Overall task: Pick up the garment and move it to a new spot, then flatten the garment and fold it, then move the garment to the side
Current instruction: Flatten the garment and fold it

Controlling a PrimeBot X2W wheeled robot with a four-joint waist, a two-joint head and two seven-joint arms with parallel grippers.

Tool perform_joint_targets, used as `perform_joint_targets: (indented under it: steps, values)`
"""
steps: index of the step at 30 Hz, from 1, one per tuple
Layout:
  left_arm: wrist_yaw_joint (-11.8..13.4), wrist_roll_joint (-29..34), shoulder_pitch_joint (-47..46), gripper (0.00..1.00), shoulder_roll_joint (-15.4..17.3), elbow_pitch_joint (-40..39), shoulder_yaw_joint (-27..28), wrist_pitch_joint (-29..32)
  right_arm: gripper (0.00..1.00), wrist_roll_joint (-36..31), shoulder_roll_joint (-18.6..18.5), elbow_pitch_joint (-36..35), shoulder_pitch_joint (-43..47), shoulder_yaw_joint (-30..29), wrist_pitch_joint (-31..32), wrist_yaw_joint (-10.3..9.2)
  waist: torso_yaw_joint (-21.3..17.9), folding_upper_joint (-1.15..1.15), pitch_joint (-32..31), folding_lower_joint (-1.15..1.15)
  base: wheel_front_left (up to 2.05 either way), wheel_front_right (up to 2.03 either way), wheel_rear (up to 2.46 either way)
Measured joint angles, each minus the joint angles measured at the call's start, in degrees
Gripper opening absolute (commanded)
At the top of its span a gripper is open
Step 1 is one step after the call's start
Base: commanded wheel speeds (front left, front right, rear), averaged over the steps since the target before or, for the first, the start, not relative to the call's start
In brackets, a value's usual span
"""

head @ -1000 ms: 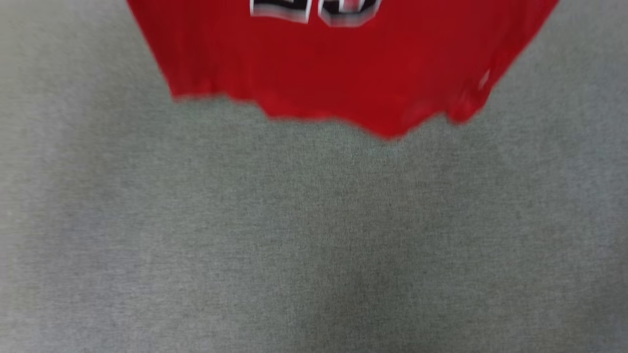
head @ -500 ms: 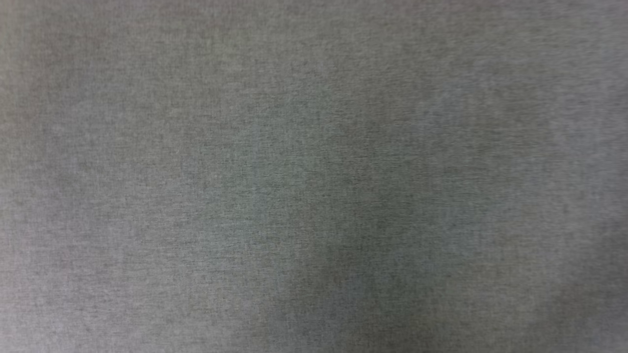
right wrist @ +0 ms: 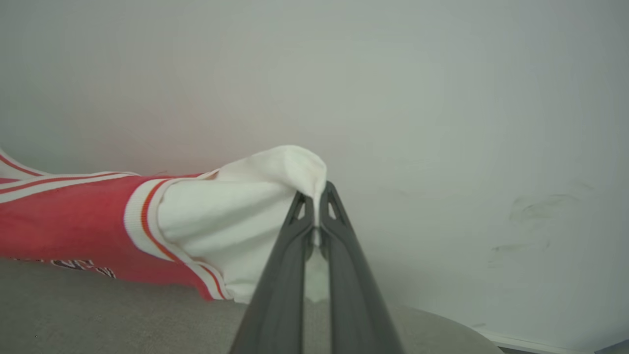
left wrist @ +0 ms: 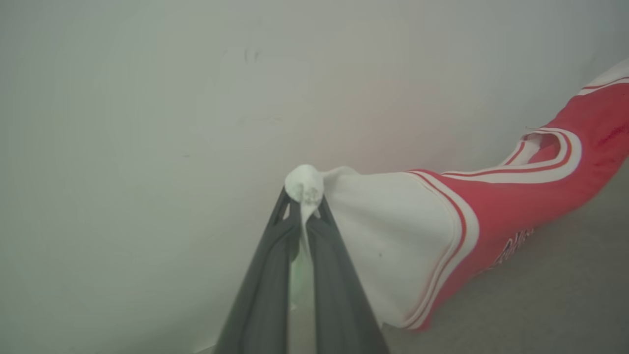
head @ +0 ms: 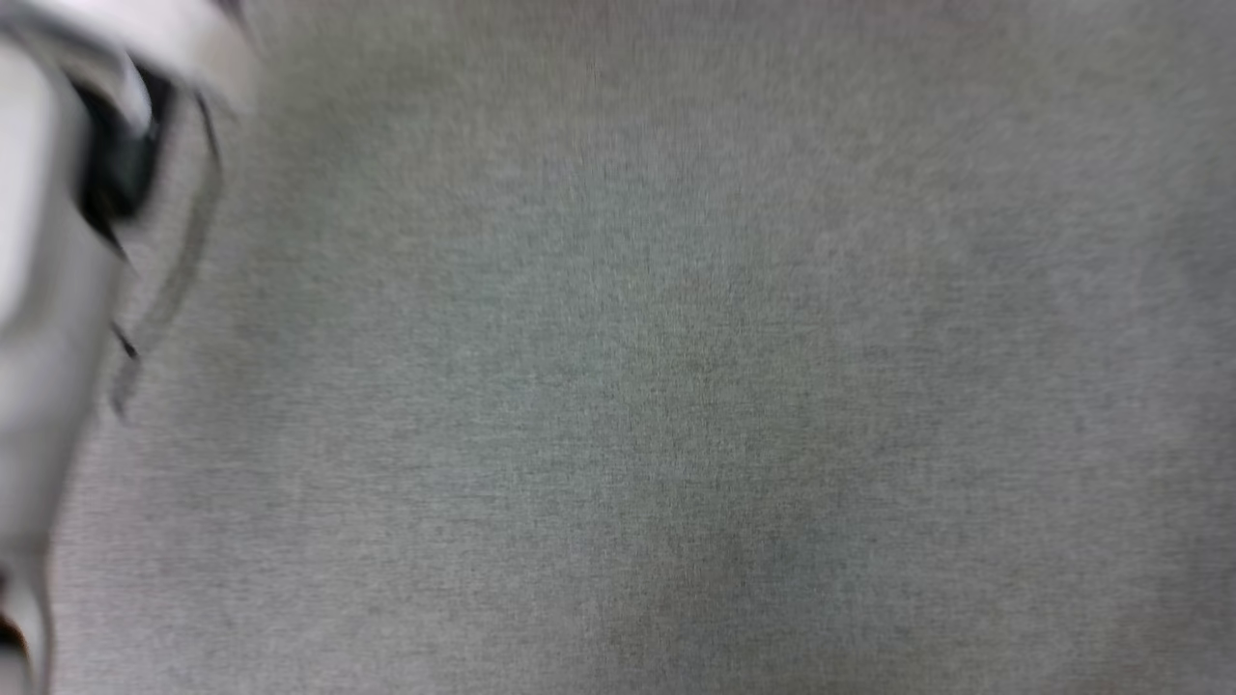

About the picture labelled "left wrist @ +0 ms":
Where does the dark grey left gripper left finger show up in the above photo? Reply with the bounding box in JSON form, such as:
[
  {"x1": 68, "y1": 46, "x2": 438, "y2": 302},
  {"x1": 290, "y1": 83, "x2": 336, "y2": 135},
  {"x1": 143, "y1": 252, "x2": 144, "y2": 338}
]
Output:
[{"x1": 213, "y1": 188, "x2": 301, "y2": 354}]

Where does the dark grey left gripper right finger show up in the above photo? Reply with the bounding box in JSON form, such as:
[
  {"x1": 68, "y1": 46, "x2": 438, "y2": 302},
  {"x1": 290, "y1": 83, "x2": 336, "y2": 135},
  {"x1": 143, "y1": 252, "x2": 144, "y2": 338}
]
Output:
[{"x1": 306, "y1": 196, "x2": 391, "y2": 354}]

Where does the red and white sports jersey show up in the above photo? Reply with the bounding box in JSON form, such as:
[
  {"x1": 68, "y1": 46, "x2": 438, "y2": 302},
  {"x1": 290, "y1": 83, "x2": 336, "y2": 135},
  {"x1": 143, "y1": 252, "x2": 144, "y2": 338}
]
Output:
[{"x1": 285, "y1": 59, "x2": 629, "y2": 331}]

